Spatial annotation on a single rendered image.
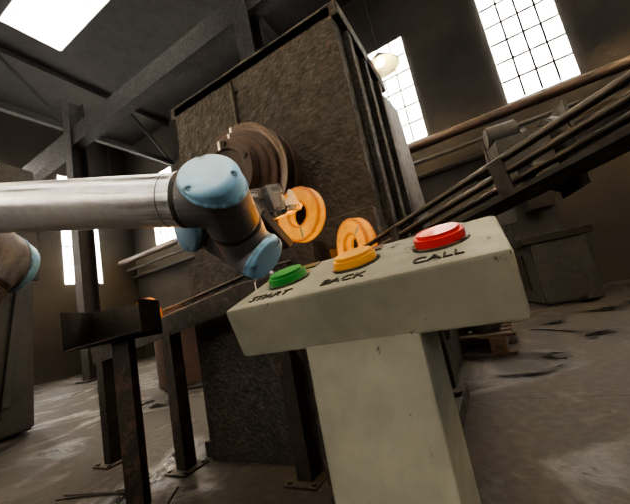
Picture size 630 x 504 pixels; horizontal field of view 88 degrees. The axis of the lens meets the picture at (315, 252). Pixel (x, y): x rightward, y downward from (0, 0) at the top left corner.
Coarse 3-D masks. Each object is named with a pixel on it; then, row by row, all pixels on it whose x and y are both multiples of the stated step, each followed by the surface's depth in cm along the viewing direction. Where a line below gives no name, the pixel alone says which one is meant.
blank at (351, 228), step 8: (344, 224) 89; (352, 224) 86; (360, 224) 83; (368, 224) 84; (344, 232) 90; (352, 232) 86; (360, 232) 83; (368, 232) 82; (344, 240) 90; (352, 240) 91; (360, 240) 83; (368, 240) 81; (344, 248) 91; (352, 248) 92
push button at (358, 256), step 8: (360, 248) 30; (368, 248) 29; (344, 256) 29; (352, 256) 28; (360, 256) 28; (368, 256) 28; (336, 264) 29; (344, 264) 28; (352, 264) 28; (360, 264) 28
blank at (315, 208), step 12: (300, 192) 90; (312, 192) 87; (312, 204) 87; (324, 204) 88; (288, 216) 92; (312, 216) 87; (324, 216) 87; (288, 228) 92; (300, 228) 89; (312, 228) 87; (300, 240) 89
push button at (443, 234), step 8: (448, 224) 27; (456, 224) 26; (424, 232) 27; (432, 232) 26; (440, 232) 25; (448, 232) 25; (456, 232) 25; (464, 232) 25; (416, 240) 27; (424, 240) 26; (432, 240) 25; (440, 240) 25; (448, 240) 24; (456, 240) 25; (416, 248) 27; (424, 248) 25
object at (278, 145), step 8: (232, 128) 134; (240, 128) 132; (248, 128) 130; (256, 128) 128; (264, 128) 126; (264, 136) 125; (272, 136) 124; (272, 144) 123; (280, 144) 122; (280, 152) 121; (288, 152) 126; (280, 160) 121; (288, 160) 123; (280, 168) 121; (288, 168) 120; (280, 176) 121; (288, 176) 120; (280, 184) 121; (288, 184) 122; (280, 192) 121
